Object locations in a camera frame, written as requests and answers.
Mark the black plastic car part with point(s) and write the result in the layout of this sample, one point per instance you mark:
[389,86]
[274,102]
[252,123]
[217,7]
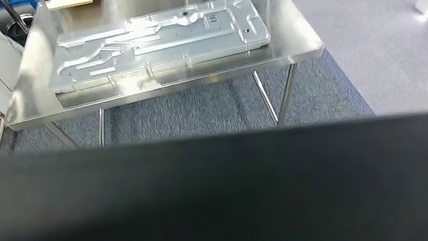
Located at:
[211,213]

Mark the stainless steel workbench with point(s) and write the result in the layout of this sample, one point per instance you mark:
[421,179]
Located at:
[294,35]

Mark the machined aluminium plate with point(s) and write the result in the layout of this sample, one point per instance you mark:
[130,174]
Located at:
[160,45]

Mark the black pole stand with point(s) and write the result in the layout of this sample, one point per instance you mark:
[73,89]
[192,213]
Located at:
[20,27]

